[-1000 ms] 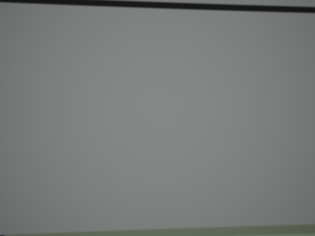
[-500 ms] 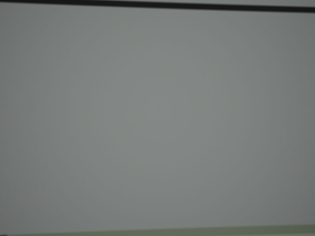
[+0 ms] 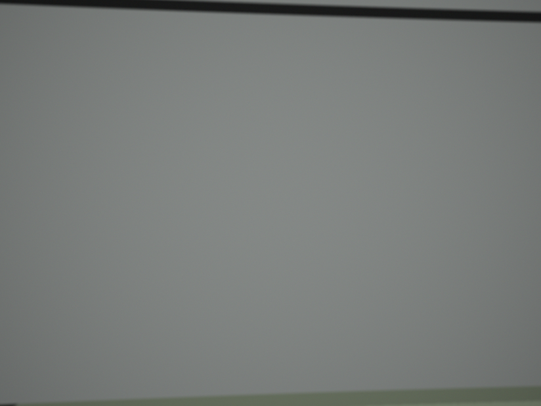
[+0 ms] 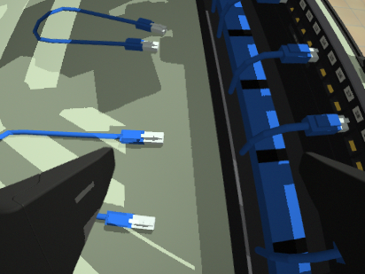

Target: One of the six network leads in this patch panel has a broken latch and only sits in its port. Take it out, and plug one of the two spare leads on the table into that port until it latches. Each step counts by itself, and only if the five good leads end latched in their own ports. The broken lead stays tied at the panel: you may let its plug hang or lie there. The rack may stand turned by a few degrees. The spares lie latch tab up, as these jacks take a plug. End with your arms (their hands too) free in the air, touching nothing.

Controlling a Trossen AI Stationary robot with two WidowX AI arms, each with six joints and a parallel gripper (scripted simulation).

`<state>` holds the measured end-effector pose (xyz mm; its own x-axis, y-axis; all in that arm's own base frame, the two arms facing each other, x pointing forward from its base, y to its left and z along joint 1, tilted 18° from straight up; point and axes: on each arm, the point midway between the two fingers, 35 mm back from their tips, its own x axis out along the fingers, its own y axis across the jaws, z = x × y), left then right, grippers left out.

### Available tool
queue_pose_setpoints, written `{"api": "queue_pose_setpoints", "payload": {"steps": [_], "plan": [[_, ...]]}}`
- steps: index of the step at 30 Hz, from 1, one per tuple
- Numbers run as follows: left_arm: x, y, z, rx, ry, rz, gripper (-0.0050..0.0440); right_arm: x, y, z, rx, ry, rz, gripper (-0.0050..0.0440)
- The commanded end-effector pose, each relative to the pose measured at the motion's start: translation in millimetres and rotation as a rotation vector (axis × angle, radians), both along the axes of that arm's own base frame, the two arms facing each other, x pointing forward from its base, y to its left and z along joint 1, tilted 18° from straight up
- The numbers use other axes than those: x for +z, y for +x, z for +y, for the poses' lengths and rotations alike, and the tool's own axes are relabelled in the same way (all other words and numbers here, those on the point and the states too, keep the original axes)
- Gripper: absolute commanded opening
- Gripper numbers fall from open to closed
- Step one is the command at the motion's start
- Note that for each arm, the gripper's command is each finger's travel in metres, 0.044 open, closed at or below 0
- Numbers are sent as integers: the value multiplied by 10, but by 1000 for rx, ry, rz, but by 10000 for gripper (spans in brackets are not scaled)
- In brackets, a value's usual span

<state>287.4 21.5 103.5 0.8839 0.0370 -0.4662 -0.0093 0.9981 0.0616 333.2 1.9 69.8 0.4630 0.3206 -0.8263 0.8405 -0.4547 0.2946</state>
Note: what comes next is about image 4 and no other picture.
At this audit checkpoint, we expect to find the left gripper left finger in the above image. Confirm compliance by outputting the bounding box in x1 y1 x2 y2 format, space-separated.
0 147 115 274

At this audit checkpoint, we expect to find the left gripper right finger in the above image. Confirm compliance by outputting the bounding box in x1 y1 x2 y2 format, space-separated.
299 153 365 274

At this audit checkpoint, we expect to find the black patch panel rack frame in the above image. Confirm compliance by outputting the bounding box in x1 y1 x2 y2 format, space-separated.
252 0 365 171

